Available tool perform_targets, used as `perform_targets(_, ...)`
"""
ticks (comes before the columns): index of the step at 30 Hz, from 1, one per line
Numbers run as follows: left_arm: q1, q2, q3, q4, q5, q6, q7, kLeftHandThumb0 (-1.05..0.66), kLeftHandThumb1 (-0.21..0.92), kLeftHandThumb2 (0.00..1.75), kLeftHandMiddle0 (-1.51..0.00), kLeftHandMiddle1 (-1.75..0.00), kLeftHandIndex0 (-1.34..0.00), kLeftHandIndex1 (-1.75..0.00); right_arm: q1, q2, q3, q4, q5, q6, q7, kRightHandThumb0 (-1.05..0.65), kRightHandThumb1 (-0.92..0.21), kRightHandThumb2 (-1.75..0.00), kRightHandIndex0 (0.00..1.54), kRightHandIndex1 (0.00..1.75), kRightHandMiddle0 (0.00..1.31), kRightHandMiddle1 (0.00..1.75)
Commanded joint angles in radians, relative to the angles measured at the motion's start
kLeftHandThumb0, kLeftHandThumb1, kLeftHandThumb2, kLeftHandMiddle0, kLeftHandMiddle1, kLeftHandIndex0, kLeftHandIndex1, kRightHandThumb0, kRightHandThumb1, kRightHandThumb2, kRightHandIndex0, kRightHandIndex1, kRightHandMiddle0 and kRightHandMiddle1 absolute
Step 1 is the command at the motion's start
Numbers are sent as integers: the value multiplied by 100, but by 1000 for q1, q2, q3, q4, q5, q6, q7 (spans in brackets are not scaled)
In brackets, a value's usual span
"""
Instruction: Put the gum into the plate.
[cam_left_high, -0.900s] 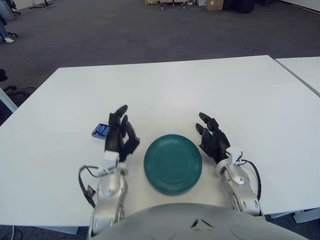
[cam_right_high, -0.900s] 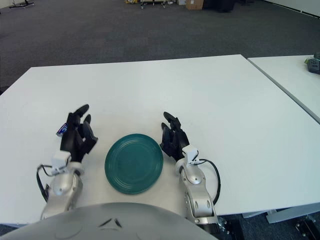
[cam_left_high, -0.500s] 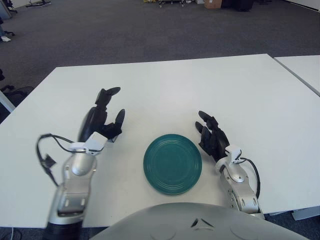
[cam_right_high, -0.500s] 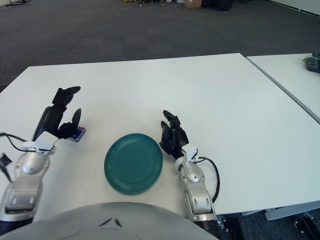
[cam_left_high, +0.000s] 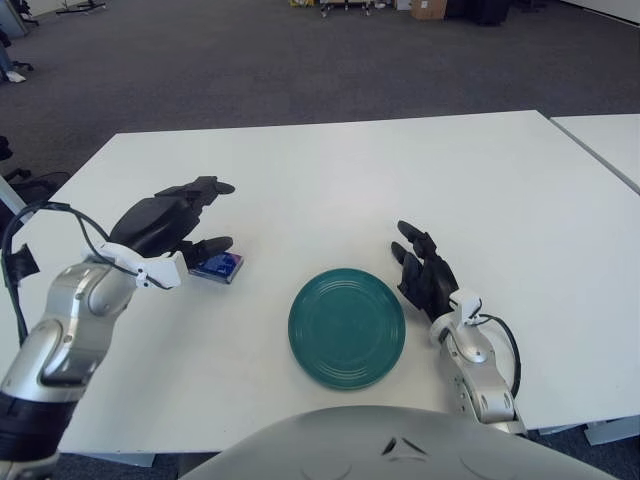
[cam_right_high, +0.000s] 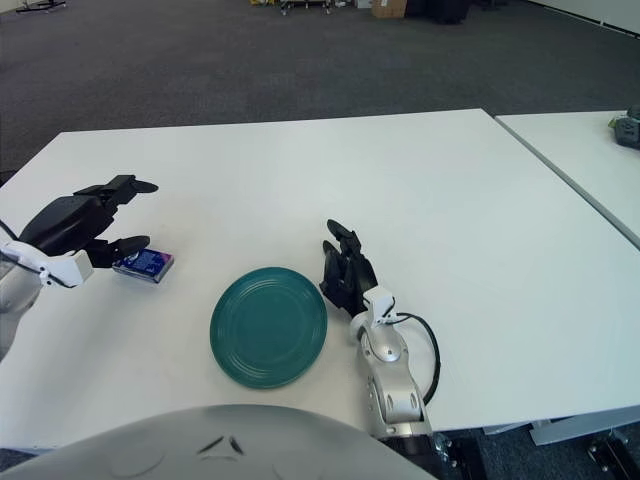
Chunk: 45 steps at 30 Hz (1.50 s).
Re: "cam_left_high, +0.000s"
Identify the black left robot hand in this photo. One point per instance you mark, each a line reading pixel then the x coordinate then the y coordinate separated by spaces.
pixel 155 220

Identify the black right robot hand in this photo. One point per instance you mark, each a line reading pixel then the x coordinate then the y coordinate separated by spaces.
pixel 430 280

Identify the blue purple gum pack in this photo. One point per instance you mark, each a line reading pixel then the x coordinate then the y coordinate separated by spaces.
pixel 220 265

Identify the green round plate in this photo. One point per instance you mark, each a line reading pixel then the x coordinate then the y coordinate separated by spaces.
pixel 345 330

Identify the white slanted table leg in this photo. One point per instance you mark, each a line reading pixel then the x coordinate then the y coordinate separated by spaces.
pixel 11 196

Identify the silver robot torso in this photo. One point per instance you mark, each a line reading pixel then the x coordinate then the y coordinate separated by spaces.
pixel 350 445

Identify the seated person in jeans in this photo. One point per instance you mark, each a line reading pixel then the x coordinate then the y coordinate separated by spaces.
pixel 6 60

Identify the black stand base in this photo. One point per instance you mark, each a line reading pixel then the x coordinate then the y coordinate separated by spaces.
pixel 80 7

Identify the grey table foot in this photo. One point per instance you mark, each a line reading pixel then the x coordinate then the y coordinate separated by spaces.
pixel 612 432

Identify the grey cabinet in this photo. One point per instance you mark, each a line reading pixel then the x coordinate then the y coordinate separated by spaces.
pixel 11 17

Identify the brown cardboard box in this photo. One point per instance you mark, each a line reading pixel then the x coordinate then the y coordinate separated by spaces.
pixel 428 9

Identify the black storage case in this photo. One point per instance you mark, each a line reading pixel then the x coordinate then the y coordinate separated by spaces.
pixel 480 11

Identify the wheeled metal cart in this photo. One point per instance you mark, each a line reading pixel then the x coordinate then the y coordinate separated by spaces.
pixel 350 6

